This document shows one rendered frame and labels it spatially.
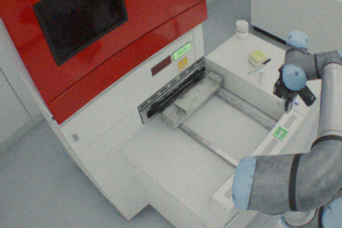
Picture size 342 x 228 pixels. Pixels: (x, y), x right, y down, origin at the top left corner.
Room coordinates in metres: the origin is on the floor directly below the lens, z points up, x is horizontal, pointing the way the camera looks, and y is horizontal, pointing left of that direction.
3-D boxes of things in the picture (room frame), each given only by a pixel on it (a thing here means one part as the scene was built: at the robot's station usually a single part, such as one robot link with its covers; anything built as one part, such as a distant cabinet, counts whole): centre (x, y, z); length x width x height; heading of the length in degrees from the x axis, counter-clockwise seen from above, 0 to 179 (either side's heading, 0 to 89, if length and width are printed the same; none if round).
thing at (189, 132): (0.75, -0.11, 0.84); 0.50 x 0.02 x 0.03; 36
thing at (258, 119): (0.91, -0.32, 0.84); 0.50 x 0.02 x 0.03; 36
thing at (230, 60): (1.03, -0.54, 0.89); 0.62 x 0.35 x 0.14; 36
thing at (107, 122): (0.94, 0.12, 1.02); 0.82 x 0.03 x 0.40; 126
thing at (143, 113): (1.03, -0.03, 0.89); 0.44 x 0.02 x 0.10; 126
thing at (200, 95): (0.98, -0.11, 0.87); 0.36 x 0.08 x 0.03; 126
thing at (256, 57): (1.05, -0.47, 1.00); 0.07 x 0.07 x 0.07; 17
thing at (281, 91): (0.63, -0.42, 1.25); 0.09 x 0.08 x 0.12; 36
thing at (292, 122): (0.54, -0.33, 0.89); 0.55 x 0.09 x 0.14; 126
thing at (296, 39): (0.63, -0.42, 1.41); 0.09 x 0.08 x 0.11; 150
